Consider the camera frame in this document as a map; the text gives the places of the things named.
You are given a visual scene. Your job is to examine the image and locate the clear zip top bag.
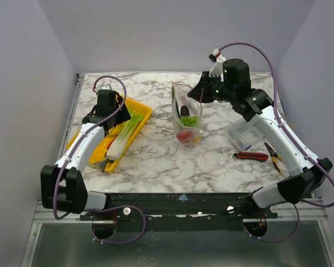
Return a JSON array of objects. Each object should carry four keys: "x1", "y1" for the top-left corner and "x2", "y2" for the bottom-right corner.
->
[{"x1": 171, "y1": 82, "x2": 203, "y2": 147}]

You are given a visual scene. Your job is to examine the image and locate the green toy scallion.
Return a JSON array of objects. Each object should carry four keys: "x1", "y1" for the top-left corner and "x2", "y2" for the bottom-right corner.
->
[{"x1": 171, "y1": 84, "x2": 183, "y2": 121}]

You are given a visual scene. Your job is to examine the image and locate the red toy tomato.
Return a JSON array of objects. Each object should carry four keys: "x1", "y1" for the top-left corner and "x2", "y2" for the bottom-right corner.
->
[{"x1": 176, "y1": 130, "x2": 194, "y2": 144}]

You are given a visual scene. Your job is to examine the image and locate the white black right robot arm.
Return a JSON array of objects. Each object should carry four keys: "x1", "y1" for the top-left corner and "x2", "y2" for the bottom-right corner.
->
[{"x1": 188, "y1": 56, "x2": 333, "y2": 218}]

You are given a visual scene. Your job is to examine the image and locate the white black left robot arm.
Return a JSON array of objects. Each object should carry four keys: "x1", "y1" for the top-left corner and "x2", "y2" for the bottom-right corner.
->
[{"x1": 40, "y1": 90, "x2": 131, "y2": 220}]

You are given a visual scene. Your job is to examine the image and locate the green toy celery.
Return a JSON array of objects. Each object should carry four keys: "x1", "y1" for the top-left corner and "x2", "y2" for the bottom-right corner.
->
[{"x1": 106, "y1": 112, "x2": 145, "y2": 161}]

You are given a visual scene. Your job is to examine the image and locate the yellow plastic tray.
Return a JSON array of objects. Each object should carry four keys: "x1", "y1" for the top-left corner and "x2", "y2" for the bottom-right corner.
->
[{"x1": 67, "y1": 94, "x2": 153, "y2": 173}]

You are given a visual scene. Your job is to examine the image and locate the clear plastic screw box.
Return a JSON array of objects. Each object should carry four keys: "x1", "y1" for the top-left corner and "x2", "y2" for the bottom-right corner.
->
[{"x1": 226, "y1": 119, "x2": 264, "y2": 151}]

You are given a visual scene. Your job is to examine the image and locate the grey toy fish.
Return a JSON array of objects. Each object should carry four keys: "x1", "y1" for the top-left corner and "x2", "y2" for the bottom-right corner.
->
[{"x1": 94, "y1": 157, "x2": 114, "y2": 173}]

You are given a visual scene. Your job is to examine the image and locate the red black utility knife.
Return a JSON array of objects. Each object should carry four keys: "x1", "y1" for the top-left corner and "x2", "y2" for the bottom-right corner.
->
[{"x1": 233, "y1": 152, "x2": 269, "y2": 162}]

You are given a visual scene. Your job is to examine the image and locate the yellow black pliers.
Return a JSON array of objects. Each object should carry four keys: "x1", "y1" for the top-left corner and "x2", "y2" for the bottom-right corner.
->
[{"x1": 264, "y1": 142, "x2": 283, "y2": 174}]

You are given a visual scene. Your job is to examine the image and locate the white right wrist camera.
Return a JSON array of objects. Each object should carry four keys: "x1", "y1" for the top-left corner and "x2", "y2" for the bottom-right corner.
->
[{"x1": 209, "y1": 49, "x2": 226, "y2": 77}]

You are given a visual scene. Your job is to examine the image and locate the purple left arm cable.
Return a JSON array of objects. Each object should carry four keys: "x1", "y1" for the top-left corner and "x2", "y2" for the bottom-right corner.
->
[{"x1": 53, "y1": 76, "x2": 127, "y2": 220}]

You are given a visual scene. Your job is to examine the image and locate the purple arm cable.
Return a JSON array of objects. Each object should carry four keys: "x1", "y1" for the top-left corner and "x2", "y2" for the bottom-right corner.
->
[
  {"x1": 218, "y1": 42, "x2": 334, "y2": 207},
  {"x1": 53, "y1": 76, "x2": 127, "y2": 220}
]

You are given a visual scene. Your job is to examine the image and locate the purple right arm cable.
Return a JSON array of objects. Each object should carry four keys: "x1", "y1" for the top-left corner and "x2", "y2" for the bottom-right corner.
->
[{"x1": 218, "y1": 42, "x2": 334, "y2": 207}]

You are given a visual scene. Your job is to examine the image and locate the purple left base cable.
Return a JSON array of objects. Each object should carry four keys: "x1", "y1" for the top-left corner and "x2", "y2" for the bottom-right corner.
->
[{"x1": 92, "y1": 205, "x2": 147, "y2": 245}]

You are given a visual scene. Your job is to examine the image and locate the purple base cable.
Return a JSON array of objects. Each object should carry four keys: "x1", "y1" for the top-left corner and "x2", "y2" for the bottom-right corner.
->
[
  {"x1": 92, "y1": 205, "x2": 147, "y2": 245},
  {"x1": 244, "y1": 204, "x2": 301, "y2": 242}
]

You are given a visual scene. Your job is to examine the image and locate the black mounting rail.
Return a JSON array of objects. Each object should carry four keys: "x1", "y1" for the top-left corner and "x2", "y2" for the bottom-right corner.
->
[{"x1": 80, "y1": 193, "x2": 278, "y2": 232}]

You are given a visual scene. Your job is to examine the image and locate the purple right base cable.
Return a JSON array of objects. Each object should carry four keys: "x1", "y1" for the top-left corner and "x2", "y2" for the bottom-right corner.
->
[{"x1": 244, "y1": 204, "x2": 301, "y2": 242}]

